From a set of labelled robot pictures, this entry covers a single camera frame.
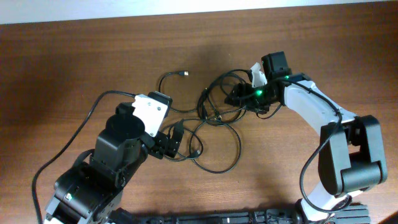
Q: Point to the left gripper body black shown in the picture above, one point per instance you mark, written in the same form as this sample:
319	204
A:
160	145

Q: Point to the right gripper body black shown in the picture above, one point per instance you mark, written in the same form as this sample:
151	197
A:
260	98

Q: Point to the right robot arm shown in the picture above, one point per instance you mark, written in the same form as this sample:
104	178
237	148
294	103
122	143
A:
350	158

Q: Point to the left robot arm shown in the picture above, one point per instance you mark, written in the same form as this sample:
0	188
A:
92	188

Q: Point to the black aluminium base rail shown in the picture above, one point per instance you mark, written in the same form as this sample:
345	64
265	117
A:
248	216

